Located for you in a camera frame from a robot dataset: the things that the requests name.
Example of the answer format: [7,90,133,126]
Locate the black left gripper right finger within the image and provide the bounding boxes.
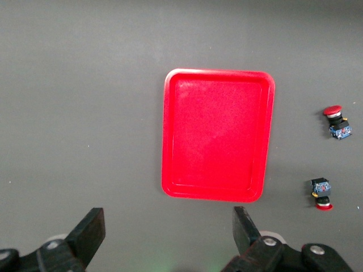
[221,206,354,272]

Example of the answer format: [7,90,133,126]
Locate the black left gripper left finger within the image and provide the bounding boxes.
[0,207,106,272]

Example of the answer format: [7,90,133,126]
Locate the red mushroom push button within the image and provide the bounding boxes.
[322,105,353,141]
[310,177,334,212]

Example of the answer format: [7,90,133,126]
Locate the red plastic tray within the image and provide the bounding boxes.
[161,67,276,203]

